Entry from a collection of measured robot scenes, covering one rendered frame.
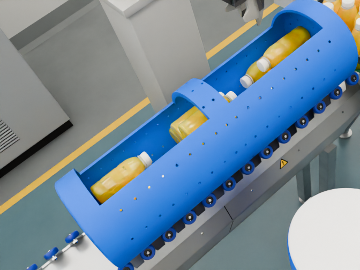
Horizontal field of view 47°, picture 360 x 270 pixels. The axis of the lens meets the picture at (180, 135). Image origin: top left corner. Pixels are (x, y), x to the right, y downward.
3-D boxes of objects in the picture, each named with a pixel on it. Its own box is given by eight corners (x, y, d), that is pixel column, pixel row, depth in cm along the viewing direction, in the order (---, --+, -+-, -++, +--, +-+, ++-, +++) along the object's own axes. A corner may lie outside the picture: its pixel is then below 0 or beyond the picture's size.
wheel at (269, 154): (256, 145, 122) (259, 146, 120) (269, 142, 123) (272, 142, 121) (259, 160, 123) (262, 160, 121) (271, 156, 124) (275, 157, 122)
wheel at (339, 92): (326, 87, 128) (330, 86, 126) (338, 83, 129) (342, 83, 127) (328, 100, 129) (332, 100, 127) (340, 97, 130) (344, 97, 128)
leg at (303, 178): (296, 199, 214) (289, 127, 166) (304, 192, 215) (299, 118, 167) (305, 206, 210) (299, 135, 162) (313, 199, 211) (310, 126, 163)
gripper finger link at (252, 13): (245, 35, 107) (233, 3, 102) (261, 22, 108) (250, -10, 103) (252, 37, 105) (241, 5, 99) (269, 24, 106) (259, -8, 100)
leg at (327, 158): (317, 217, 205) (316, 146, 157) (325, 209, 206) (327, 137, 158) (327, 225, 201) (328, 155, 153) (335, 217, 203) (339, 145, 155)
